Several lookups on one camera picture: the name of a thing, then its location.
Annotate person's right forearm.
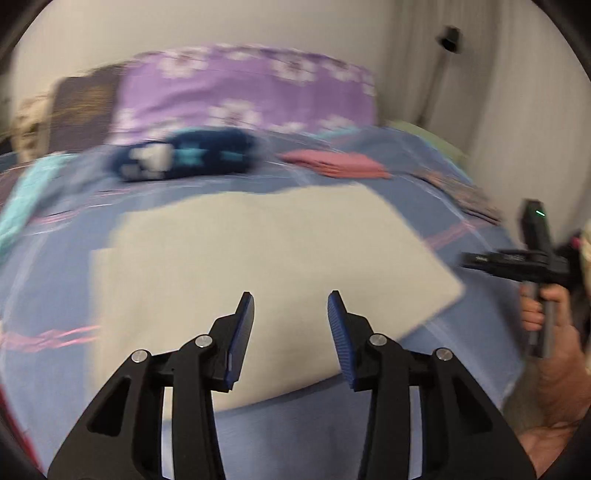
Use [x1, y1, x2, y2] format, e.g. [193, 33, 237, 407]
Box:
[516, 415, 583, 477]

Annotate navy star print blanket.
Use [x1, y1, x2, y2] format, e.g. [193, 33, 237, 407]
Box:
[107, 128, 265, 184]

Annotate green pillow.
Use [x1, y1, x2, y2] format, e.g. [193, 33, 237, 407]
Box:
[385, 119, 468, 163]

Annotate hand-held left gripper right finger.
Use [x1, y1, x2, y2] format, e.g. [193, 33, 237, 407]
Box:
[327, 290, 537, 480]

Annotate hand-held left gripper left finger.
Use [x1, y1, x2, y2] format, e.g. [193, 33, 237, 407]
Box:
[48, 291, 256, 480]

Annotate black floor lamp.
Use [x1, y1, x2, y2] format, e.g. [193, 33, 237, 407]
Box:
[417, 26, 463, 129]

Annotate teal blanket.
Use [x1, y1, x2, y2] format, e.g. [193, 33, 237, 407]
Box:
[0, 154, 78, 252]

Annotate purple floral pillow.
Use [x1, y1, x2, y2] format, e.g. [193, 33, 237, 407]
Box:
[110, 43, 378, 145]

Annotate dark deer print cushion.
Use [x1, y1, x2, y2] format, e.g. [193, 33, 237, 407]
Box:
[47, 68, 136, 154]

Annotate blue plaid bedsheet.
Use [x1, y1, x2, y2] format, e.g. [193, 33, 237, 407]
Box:
[0, 126, 525, 478]

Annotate folded pink clothes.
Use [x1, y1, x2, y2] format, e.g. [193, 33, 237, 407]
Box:
[278, 148, 392, 181]

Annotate beige clothes pile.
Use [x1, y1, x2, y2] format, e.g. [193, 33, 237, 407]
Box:
[10, 96, 57, 163]

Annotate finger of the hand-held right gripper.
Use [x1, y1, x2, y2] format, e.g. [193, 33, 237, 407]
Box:
[460, 250, 502, 275]

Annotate white long sleeve shirt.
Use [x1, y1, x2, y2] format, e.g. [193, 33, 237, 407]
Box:
[89, 181, 467, 412]

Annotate white curtain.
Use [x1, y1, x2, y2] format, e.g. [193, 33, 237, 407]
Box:
[382, 0, 591, 243]

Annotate person's right hand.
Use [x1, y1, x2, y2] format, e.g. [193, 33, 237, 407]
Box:
[519, 282, 588, 428]

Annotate small floral garment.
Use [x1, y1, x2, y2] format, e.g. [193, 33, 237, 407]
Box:
[414, 167, 505, 226]

